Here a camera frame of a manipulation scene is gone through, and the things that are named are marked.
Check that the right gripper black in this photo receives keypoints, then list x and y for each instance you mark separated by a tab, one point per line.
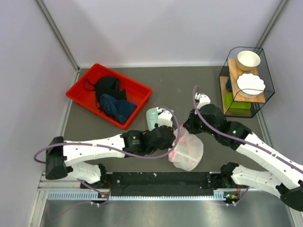
190	124

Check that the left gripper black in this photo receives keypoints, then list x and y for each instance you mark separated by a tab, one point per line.
169	144

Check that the white mesh laundry bag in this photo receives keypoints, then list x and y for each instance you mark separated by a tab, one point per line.
188	152

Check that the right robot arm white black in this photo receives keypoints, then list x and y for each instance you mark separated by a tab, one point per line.
283	177

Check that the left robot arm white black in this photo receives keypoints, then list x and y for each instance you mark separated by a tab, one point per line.
67	158

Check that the blue bra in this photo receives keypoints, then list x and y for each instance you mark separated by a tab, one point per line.
120	110

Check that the black bra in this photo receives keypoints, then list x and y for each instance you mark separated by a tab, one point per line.
105	85

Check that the light green ceramic tray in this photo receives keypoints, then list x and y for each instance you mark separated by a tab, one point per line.
152	118

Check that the green plastic bowl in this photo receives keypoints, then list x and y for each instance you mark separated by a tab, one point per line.
236	107

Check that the dark blue cup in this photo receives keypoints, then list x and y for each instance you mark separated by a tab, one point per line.
228	85

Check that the red plastic bin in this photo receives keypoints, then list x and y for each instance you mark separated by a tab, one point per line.
136	92

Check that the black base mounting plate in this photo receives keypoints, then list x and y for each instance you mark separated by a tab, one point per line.
164	183

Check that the white scalloped bowl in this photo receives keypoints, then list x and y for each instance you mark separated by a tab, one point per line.
250	85

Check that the white round bowl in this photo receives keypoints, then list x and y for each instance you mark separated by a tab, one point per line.
247	60

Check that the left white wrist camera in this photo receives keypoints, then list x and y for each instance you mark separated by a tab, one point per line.
164	117

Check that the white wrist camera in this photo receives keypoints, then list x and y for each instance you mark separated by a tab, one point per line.
164	117
201	100

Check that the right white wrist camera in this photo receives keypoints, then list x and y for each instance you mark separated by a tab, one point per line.
201	100

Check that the black wire shelf rack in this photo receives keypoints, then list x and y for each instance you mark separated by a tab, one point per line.
231	70

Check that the grey slotted cable duct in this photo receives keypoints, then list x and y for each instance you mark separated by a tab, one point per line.
94	196

